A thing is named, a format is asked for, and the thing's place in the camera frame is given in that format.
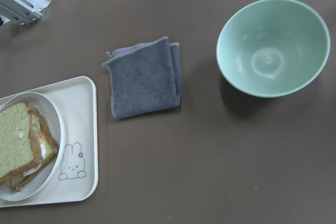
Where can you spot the grey folded cloth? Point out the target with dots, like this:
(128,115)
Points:
(144,78)

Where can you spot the bread slice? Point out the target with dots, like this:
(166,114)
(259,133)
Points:
(19,182)
(18,152)

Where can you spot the white round plate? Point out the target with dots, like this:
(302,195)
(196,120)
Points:
(57,128)

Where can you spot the green bowl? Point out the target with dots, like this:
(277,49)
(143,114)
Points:
(272,48)

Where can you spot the cream rabbit tray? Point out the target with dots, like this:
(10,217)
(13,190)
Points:
(77,176)

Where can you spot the bread slice on plate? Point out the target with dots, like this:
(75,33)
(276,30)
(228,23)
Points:
(19,182)

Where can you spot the aluminium frame post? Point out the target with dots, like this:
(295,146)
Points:
(21,12)

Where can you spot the fried egg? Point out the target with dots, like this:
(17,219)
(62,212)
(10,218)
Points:
(43,140)

